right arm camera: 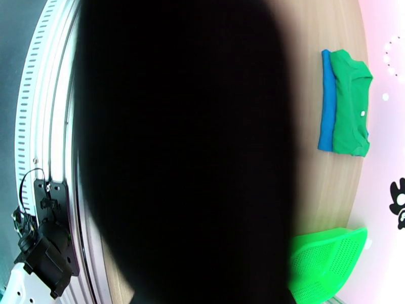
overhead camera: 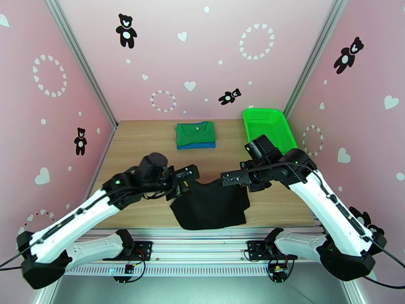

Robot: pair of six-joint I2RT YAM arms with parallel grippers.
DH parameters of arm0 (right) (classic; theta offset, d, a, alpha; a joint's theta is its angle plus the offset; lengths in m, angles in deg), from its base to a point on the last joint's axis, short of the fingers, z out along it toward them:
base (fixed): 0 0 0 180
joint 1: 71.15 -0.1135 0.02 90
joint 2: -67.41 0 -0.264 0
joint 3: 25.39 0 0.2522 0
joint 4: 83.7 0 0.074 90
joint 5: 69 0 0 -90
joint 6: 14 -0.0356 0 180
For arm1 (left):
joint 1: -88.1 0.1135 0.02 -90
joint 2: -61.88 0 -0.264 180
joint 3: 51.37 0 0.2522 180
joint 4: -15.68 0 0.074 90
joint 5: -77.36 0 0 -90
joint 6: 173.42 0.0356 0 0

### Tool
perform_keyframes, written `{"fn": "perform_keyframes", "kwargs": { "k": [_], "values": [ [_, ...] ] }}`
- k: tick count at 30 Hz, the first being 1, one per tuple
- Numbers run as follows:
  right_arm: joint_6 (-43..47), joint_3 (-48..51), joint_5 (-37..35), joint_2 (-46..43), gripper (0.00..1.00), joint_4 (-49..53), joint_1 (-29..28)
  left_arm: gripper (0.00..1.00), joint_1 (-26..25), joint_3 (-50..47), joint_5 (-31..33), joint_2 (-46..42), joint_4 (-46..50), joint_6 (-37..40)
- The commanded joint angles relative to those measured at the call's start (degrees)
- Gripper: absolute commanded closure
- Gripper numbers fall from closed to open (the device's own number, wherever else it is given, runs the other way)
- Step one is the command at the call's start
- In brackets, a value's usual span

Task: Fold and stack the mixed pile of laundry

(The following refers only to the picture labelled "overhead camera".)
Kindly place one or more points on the perforated metal strip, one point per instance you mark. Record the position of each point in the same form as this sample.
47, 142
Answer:
202, 270

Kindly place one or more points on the small black circuit board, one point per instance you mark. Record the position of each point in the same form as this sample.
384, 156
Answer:
128, 268

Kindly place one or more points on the blue t-shirt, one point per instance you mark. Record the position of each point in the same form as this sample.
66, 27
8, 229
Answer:
196, 146

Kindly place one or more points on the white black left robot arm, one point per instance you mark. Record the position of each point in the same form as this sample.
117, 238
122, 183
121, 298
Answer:
72, 220

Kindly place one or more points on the aluminium front rail platform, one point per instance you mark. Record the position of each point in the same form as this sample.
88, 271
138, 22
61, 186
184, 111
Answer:
196, 246

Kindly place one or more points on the aluminium right corner post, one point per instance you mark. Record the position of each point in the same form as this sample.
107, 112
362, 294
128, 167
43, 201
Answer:
316, 53

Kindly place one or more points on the aluminium corner post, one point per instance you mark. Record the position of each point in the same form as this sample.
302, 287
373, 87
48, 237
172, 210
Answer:
316, 53
79, 59

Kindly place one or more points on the aluminium left corner post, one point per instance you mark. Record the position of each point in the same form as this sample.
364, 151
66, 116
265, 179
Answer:
79, 59

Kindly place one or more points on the grey metal lower panel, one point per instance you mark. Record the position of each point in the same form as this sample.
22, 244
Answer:
202, 290

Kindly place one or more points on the green plastic laundry basket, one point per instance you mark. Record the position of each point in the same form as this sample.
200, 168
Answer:
269, 121

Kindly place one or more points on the black teddy bear wall sticker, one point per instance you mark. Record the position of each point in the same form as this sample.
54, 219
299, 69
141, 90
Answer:
348, 55
126, 30
80, 141
229, 96

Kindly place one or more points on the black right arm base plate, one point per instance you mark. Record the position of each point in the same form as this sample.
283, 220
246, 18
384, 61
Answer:
253, 249

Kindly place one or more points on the green t-shirt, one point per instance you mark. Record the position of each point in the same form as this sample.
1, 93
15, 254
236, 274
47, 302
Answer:
196, 133

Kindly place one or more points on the yellow power connector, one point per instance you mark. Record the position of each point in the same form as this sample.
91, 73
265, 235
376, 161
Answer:
278, 268

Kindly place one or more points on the black garment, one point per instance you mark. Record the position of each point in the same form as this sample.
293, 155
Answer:
208, 205

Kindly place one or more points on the aluminium left side rail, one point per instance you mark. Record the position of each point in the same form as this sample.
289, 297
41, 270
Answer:
104, 151

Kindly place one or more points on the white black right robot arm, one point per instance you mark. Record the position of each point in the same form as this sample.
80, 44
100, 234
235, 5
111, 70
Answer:
332, 211

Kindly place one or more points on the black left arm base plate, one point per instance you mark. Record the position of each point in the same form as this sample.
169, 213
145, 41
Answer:
147, 249

